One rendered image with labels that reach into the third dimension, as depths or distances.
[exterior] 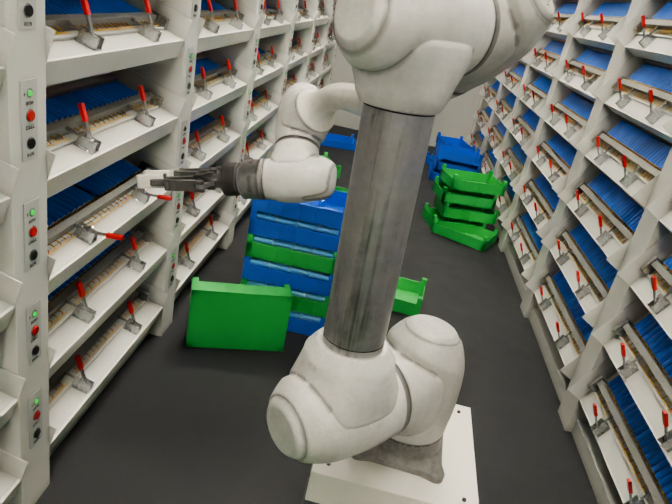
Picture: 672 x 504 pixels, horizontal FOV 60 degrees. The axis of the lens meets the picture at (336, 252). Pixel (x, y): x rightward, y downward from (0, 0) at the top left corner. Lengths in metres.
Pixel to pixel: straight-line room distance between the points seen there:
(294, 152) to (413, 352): 0.51
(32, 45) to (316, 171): 0.57
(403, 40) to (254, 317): 1.23
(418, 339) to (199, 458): 0.68
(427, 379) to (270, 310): 0.85
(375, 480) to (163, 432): 0.63
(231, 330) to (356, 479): 0.83
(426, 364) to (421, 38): 0.55
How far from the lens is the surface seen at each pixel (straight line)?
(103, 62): 1.22
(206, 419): 1.61
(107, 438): 1.56
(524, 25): 0.88
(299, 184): 1.25
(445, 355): 1.06
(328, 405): 0.92
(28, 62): 1.01
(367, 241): 0.83
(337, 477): 1.14
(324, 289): 1.90
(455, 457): 1.26
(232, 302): 1.78
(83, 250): 1.28
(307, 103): 1.31
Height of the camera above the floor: 1.06
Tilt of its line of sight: 24 degrees down
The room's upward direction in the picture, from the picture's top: 12 degrees clockwise
